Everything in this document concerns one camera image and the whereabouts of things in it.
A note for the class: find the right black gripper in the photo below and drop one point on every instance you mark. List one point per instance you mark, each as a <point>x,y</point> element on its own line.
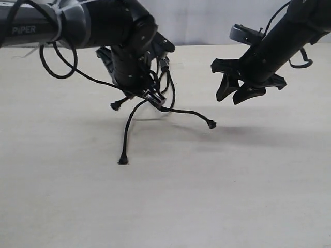
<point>252,73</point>

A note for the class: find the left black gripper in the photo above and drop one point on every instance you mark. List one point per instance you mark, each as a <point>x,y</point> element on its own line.
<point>133,76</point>

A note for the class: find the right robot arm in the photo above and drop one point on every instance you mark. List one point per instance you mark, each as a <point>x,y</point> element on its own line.
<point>305,22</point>

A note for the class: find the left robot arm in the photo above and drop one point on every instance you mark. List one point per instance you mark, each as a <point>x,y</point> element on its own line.
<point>124,34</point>

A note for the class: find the clear tape strip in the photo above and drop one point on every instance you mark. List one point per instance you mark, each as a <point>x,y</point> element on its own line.
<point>176,66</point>

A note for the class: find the white backdrop curtain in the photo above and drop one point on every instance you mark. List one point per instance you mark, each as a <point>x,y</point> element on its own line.
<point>201,22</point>

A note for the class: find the white zip tie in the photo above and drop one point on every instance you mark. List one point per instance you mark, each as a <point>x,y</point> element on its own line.
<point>75,24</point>

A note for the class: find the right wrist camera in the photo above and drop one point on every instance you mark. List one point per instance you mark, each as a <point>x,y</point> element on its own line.
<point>245,35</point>

